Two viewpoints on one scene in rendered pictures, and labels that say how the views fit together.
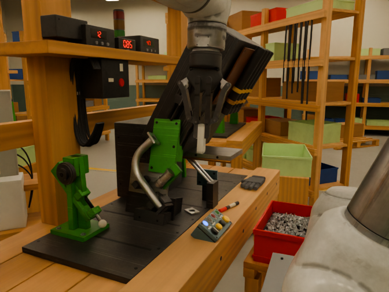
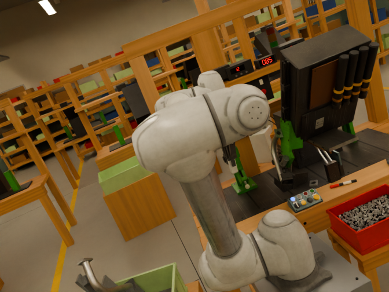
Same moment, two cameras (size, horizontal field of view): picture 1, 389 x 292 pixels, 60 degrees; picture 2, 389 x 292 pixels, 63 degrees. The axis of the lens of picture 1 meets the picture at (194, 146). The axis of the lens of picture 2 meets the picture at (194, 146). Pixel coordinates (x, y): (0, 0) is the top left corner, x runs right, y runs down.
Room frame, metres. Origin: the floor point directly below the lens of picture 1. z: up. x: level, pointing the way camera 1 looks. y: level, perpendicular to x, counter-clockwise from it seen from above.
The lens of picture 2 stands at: (0.08, -1.08, 1.83)
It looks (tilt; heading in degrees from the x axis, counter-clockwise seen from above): 17 degrees down; 62
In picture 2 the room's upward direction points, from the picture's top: 21 degrees counter-clockwise
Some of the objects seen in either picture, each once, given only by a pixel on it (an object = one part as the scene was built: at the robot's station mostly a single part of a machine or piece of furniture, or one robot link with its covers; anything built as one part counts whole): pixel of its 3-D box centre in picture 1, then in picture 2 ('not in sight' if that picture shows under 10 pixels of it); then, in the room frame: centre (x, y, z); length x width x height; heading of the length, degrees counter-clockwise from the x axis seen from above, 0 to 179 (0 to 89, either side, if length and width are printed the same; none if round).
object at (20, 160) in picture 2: not in sight; (43, 123); (1.32, 10.10, 1.11); 3.01 x 0.54 x 2.23; 162
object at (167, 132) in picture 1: (168, 144); (290, 135); (1.31, 0.10, 1.17); 0.13 x 0.12 x 0.20; 155
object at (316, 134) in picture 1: (272, 97); not in sight; (4.62, -1.06, 1.19); 2.30 x 0.55 x 2.39; 23
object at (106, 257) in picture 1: (165, 203); (309, 171); (1.40, 0.13, 0.89); 1.10 x 0.42 x 0.02; 155
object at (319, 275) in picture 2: not in sight; (299, 267); (0.71, -0.34, 0.95); 0.22 x 0.18 x 0.06; 168
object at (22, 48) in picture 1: (110, 56); (263, 68); (1.51, 0.36, 1.52); 0.90 x 0.25 x 0.04; 155
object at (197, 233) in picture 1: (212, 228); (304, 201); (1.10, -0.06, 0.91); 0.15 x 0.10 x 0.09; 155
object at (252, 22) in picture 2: not in sight; (270, 36); (7.34, 5.64, 1.12); 3.22 x 0.55 x 2.23; 162
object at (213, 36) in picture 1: (206, 39); not in sight; (0.81, -0.03, 1.51); 0.09 x 0.09 x 0.06
